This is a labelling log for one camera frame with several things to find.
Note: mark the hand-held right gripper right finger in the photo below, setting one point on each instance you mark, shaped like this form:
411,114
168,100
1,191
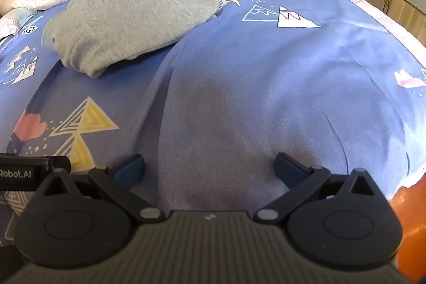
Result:
285,167

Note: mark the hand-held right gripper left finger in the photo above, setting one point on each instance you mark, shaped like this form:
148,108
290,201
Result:
129,168

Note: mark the grey pants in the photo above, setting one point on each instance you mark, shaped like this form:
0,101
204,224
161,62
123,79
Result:
126,24

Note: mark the blue printed bedsheet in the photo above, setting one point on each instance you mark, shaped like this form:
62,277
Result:
249,87

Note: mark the floral pillow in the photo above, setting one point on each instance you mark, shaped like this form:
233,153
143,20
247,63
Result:
15,19

